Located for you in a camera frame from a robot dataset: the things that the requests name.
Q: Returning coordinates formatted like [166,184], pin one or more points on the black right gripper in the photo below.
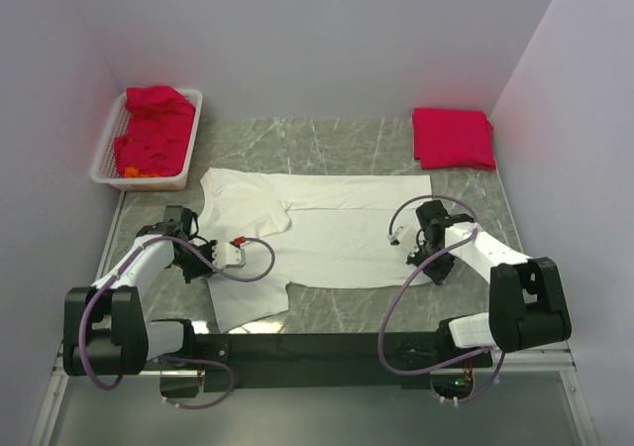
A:
[440,275]

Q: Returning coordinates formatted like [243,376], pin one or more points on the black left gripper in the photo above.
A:
[206,271]

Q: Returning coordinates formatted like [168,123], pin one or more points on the white t shirt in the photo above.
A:
[326,231]

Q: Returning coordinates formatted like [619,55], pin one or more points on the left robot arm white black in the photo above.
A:
[104,328]

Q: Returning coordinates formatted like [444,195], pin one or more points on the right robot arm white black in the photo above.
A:
[526,305]

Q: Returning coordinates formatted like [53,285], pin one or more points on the folded red t shirt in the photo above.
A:
[449,138]

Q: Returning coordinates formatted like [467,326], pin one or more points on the orange cloth in basket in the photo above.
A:
[133,172]

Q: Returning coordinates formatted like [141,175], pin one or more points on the white plastic laundry basket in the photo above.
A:
[103,169]

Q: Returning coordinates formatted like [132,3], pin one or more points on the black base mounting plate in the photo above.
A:
[309,360]

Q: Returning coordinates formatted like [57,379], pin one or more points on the red t shirt in basket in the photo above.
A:
[158,132]

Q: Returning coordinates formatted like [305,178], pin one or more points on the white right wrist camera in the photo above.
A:
[401,235]

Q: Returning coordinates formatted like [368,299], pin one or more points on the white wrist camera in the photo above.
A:
[401,235]
[227,255]

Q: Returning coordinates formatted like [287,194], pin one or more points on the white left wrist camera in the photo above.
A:
[227,255]

